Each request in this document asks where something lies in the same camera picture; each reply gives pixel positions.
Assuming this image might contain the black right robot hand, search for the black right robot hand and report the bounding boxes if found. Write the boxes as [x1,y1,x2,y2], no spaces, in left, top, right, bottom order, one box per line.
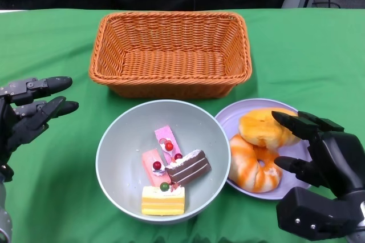
[271,111,365,200]

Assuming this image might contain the lilac round plate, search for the lilac round plate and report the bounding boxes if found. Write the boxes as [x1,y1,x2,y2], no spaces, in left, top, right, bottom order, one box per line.
[213,99,314,204]

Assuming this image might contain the grey round bowl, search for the grey round bowl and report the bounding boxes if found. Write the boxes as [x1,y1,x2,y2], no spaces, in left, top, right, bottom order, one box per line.
[95,99,232,225]

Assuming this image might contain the round striped pumpkin bread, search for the round striped pumpkin bread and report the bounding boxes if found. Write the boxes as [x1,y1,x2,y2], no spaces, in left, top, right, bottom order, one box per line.
[229,133,283,193]

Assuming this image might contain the chocolate layer cake slice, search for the chocolate layer cake slice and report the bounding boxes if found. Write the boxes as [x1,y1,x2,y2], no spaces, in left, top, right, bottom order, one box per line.
[165,149,212,186]

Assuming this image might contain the long orange bread loaf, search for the long orange bread loaf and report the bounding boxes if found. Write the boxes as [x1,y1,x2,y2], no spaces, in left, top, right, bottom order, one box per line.
[238,107,301,150]

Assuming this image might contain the yellow layer cake slice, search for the yellow layer cake slice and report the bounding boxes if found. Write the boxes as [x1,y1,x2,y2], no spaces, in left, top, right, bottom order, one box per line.
[141,182,186,216]

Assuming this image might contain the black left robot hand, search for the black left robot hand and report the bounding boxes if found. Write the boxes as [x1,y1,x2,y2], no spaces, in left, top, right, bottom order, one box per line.
[0,76,80,183]

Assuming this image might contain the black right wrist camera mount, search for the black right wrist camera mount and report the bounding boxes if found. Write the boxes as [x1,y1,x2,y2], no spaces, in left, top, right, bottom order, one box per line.
[275,187,365,241]

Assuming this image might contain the green tablecloth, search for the green tablecloth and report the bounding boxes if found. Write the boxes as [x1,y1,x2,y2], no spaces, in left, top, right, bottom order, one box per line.
[0,7,365,243]

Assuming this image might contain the pink cake with cherry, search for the pink cake with cherry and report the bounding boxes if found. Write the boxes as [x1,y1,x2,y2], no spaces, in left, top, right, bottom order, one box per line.
[154,125,183,164]
[141,148,172,187]

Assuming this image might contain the orange wicker basket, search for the orange wicker basket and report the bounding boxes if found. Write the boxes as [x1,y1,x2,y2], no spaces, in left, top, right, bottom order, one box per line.
[88,11,253,100]

